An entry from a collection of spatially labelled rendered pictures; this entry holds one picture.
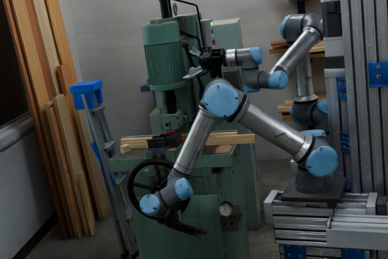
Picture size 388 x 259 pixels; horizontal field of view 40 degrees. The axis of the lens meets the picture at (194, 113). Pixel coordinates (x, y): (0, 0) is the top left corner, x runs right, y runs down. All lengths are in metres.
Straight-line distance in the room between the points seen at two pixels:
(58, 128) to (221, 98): 2.21
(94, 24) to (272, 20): 1.62
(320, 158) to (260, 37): 3.03
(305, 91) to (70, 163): 1.95
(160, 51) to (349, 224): 1.12
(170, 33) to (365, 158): 1.01
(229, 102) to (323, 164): 0.40
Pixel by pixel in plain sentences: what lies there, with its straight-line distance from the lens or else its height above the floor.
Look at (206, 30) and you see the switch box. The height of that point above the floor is 1.43.
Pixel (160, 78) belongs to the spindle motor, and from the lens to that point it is 2.50.
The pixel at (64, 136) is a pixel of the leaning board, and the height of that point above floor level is 0.76.
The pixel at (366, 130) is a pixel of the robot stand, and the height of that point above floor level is 1.01.
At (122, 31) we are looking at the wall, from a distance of 5.04.
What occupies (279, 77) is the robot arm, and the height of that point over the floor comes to 1.24.
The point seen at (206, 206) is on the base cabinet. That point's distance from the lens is 2.54.
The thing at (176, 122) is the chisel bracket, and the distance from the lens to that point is 2.56.
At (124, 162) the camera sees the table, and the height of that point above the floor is 0.89.
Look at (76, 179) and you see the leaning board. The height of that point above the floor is 0.43.
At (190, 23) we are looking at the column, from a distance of 2.70.
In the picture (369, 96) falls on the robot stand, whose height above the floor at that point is 1.15.
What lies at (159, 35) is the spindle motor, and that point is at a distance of 2.47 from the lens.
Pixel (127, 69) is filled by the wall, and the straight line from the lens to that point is 5.08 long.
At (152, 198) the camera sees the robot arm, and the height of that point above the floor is 0.92.
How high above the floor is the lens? 1.62
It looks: 13 degrees down
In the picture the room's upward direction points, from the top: 8 degrees counter-clockwise
